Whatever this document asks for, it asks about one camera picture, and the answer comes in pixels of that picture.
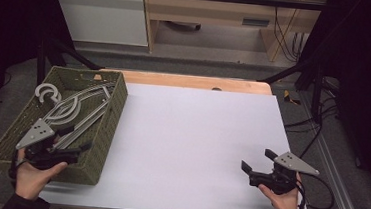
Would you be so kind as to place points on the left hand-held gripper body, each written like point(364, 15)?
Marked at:
point(37, 133)

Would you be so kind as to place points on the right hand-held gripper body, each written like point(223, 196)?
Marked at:
point(294, 163)

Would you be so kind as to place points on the green woven basket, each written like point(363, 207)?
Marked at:
point(99, 151)

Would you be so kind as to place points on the person's right hand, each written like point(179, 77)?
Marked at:
point(284, 201)

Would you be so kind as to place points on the person's left hand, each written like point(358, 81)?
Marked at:
point(32, 181)

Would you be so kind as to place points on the yellow and black tool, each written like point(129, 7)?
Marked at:
point(289, 97)

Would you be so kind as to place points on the white board mat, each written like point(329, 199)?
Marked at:
point(187, 144)

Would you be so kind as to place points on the black curtain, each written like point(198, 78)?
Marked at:
point(369, 82)
point(8, 37)

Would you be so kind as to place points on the white cabinet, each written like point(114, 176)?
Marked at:
point(103, 18)

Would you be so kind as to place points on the light wooden desk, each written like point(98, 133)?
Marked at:
point(211, 9)

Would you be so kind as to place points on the black frame strut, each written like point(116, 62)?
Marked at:
point(286, 74)
point(77, 57)

